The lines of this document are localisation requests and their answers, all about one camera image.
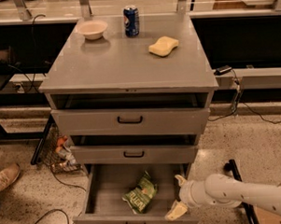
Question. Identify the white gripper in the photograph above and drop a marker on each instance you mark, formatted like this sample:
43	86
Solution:
185	193

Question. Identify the green jalapeno chip bag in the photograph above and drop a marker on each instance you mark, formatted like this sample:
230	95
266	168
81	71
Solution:
141	196

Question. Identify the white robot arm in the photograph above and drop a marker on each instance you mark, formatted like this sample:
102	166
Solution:
222	190

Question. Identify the grey open bottom drawer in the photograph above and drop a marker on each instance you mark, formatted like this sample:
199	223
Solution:
108	183

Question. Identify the grey middle drawer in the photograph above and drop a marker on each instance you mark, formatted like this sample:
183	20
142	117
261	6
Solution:
134	154

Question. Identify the grey drawer cabinet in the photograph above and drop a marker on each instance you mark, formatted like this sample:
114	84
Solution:
118	72

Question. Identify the grey top drawer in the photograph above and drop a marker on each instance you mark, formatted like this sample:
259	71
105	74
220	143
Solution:
133	121

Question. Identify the cardboard box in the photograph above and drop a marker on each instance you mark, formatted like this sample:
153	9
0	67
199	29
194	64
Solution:
265	217

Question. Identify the orange item in basket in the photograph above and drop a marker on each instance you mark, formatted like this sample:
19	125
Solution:
60	144

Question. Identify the black power adapter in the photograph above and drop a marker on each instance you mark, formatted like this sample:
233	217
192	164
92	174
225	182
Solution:
223	70

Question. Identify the yellow sponge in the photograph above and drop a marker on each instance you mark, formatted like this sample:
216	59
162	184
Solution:
163	46

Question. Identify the tan shoe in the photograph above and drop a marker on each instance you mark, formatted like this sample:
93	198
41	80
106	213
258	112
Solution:
9	175

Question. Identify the blue soda can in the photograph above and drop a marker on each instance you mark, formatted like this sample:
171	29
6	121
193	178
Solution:
131	20

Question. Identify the beige paper bowl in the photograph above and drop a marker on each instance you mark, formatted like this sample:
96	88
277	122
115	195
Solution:
92	30

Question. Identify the black metal cart frame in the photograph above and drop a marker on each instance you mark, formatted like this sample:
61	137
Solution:
230	166

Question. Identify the black wire basket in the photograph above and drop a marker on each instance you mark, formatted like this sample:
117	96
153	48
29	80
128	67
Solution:
59	163

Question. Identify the black table leg frame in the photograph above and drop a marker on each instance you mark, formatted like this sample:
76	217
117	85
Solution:
24	122

